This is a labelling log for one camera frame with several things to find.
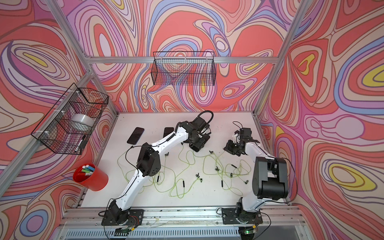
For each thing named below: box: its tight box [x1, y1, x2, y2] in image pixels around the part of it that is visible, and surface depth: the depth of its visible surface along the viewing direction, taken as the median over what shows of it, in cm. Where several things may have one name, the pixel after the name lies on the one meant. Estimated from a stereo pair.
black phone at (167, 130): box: [163, 127, 174, 138], surface depth 110 cm
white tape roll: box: [71, 113, 95, 127], surface depth 75 cm
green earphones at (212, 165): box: [203, 150, 243, 197], surface depth 92 cm
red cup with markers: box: [73, 163, 109, 192], surface depth 80 cm
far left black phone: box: [126, 127, 145, 145], surface depth 107 cm
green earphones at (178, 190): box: [168, 143, 203, 198], surface depth 86 cm
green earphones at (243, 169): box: [224, 159, 252, 185], surface depth 91 cm
